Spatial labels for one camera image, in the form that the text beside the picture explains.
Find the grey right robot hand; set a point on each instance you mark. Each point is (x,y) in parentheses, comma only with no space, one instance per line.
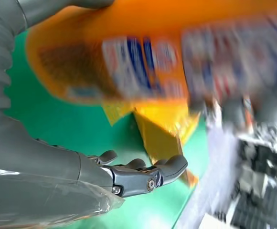
(33,164)

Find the green table mat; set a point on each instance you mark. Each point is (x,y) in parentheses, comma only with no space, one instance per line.
(69,126)

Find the yellow taped cardboard sheet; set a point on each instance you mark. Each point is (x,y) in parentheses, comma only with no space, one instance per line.
(160,132)

